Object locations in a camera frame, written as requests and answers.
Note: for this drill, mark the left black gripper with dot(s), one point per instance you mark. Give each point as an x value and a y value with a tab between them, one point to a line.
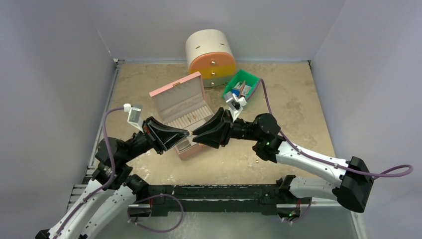
166	135

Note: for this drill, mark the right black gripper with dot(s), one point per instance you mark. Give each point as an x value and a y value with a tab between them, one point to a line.
227	126

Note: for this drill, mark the pink jewelry box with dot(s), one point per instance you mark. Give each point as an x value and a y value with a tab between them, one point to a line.
182	103

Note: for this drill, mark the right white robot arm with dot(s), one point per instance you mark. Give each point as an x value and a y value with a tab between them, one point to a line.
345	181

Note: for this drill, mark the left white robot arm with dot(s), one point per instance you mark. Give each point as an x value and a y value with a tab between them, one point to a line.
112	187

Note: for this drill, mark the blue box in bin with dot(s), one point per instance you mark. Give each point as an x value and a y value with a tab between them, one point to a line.
236	92

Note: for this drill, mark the red white small box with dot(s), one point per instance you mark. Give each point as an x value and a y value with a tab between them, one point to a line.
247	90

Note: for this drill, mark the green plastic bin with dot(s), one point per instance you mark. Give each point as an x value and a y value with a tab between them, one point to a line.
241	76

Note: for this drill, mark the cream orange drawer cabinet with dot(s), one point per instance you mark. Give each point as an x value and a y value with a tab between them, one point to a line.
208	52

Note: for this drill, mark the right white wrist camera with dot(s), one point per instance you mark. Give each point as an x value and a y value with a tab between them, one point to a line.
235	104

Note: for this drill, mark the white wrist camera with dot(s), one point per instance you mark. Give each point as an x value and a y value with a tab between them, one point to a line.
134	115
235	104

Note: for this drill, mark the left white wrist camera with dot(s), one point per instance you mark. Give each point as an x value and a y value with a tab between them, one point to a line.
134	115

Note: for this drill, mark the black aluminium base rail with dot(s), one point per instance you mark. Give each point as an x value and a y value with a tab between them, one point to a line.
159	200

